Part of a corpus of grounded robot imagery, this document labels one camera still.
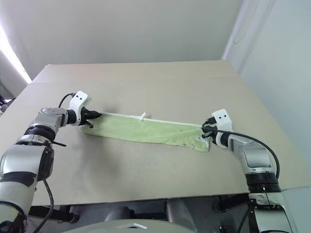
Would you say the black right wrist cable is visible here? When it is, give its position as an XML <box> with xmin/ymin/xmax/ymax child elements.
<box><xmin>210</xmin><ymin>129</ymin><xmax>281</xmax><ymax>180</ymax></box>

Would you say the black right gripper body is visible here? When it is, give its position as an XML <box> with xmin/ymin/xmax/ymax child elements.
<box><xmin>205</xmin><ymin>117</ymin><xmax>219</xmax><ymax>145</ymax></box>

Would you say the black table frame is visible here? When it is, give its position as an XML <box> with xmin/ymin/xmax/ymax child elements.
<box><xmin>28</xmin><ymin>194</ymin><xmax>251</xmax><ymax>224</ymax></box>

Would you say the grey robot torso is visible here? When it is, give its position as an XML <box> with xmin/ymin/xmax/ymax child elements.
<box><xmin>70</xmin><ymin>217</ymin><xmax>198</xmax><ymax>233</ymax></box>

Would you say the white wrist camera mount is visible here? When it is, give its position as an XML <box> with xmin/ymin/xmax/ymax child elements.
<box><xmin>68</xmin><ymin>90</ymin><xmax>92</xmax><ymax>126</ymax></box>
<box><xmin>210</xmin><ymin>109</ymin><xmax>234</xmax><ymax>148</ymax></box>

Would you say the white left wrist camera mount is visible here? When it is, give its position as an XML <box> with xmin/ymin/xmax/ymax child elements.
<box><xmin>68</xmin><ymin>90</ymin><xmax>92</xmax><ymax>126</ymax></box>

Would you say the light green towel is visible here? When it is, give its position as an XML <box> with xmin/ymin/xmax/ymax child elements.
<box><xmin>81</xmin><ymin>111</ymin><xmax>210</xmax><ymax>153</ymax></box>

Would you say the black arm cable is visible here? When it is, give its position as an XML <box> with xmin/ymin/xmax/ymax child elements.
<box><xmin>236</xmin><ymin>198</ymin><xmax>256</xmax><ymax>233</ymax></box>
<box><xmin>31</xmin><ymin>179</ymin><xmax>55</xmax><ymax>233</ymax></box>

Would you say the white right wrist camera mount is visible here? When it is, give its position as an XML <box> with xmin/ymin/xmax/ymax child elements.
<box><xmin>210</xmin><ymin>109</ymin><xmax>234</xmax><ymax>148</ymax></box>

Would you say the white cord on wall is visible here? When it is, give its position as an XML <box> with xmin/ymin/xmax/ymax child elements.
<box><xmin>232</xmin><ymin>0</ymin><xmax>259</xmax><ymax>45</ymax></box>

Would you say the black left upper arm cable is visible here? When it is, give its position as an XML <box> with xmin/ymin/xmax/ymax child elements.
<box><xmin>31</xmin><ymin>179</ymin><xmax>55</xmax><ymax>233</ymax></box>

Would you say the black right upper arm cable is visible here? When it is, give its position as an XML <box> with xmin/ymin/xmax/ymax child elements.
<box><xmin>236</xmin><ymin>198</ymin><xmax>256</xmax><ymax>233</ymax></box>

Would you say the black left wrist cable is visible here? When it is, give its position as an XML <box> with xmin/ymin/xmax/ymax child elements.
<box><xmin>58</xmin><ymin>93</ymin><xmax>76</xmax><ymax>109</ymax></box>

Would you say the grey cylinder under table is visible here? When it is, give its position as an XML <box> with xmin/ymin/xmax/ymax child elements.
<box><xmin>165</xmin><ymin>199</ymin><xmax>195</xmax><ymax>228</ymax></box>

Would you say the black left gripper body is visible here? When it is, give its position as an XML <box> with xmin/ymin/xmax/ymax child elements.
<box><xmin>80</xmin><ymin>106</ymin><xmax>92</xmax><ymax>127</ymax></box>

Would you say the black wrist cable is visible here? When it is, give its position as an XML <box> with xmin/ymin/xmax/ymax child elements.
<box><xmin>210</xmin><ymin>129</ymin><xmax>281</xmax><ymax>180</ymax></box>
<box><xmin>58</xmin><ymin>93</ymin><xmax>76</xmax><ymax>109</ymax></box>

